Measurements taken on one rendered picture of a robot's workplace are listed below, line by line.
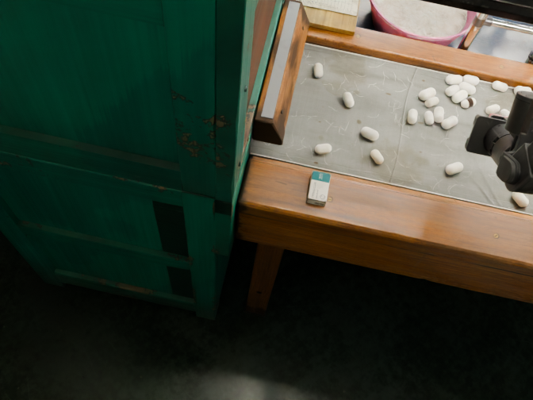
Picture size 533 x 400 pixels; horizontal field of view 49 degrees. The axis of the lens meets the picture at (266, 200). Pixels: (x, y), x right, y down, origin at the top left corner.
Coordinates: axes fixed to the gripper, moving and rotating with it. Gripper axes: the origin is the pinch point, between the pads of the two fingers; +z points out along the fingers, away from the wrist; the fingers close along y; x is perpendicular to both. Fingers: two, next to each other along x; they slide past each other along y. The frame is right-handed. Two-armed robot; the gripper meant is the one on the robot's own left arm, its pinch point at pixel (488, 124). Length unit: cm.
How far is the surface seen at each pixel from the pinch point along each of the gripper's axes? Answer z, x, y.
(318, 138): 5.2, 11.3, 29.3
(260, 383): 23, 92, 28
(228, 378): 22, 92, 37
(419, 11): 35.9, -13.3, 12.2
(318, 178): -6.6, 15.0, 28.2
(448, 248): -10.6, 21.2, 2.5
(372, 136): 5.6, 8.6, 19.0
